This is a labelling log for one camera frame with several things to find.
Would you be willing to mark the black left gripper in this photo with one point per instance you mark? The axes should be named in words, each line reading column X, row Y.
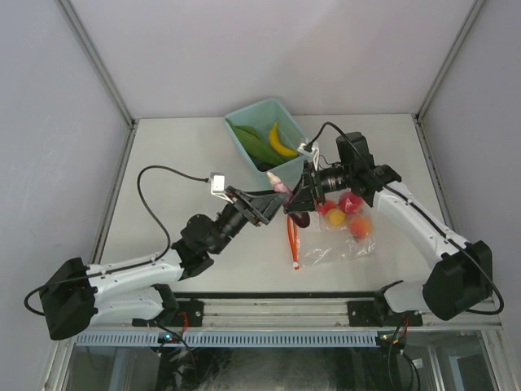
column 260, row 207

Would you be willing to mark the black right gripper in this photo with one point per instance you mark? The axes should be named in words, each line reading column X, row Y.
column 303, row 198

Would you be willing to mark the purple fake eggplant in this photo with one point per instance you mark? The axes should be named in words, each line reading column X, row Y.
column 302, row 220

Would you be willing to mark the small dark fake food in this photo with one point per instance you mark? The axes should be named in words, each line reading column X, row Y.
column 264, row 167

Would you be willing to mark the yellow fake lemon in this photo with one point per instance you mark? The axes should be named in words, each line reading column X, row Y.
column 335, row 217

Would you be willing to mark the red fake apple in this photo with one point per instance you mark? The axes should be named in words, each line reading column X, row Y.
column 350, row 203

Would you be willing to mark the green fake leafy vegetable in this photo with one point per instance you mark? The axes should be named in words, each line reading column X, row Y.
column 254, row 145

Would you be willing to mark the clear zip top bag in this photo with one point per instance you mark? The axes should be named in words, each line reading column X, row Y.
column 321, row 243

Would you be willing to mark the yellow fake banana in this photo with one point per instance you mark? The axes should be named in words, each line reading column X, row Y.
column 278, row 146

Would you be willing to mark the orange fake fruit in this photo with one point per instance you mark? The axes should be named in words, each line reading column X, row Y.
column 360, row 226

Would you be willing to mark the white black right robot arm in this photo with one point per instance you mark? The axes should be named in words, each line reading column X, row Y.
column 461, row 271

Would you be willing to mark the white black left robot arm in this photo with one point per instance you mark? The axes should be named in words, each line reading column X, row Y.
column 78, row 296

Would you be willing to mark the light blue plastic bin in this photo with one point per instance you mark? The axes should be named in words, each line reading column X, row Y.
column 261, row 116

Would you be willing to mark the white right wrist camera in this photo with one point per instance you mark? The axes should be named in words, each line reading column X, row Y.
column 312, row 151

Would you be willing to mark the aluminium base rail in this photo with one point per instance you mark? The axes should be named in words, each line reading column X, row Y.
column 280, row 313

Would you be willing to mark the slotted grey cable duct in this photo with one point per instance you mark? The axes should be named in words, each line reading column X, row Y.
column 230, row 339

